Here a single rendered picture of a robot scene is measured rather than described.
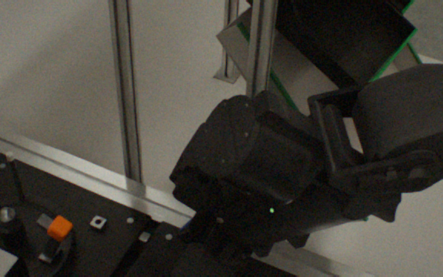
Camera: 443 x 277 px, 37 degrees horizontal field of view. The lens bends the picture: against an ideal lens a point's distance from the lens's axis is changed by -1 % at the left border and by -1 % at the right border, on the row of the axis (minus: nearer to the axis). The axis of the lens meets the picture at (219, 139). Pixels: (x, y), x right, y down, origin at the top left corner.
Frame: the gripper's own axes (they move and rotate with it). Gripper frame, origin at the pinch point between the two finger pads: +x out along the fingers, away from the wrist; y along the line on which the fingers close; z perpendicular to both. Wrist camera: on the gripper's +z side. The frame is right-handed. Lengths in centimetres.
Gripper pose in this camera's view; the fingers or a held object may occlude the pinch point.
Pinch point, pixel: (204, 228)
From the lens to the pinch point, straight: 60.6
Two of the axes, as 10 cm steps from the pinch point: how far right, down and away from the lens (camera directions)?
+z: -6.6, -7.0, -2.9
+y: -4.2, 6.5, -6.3
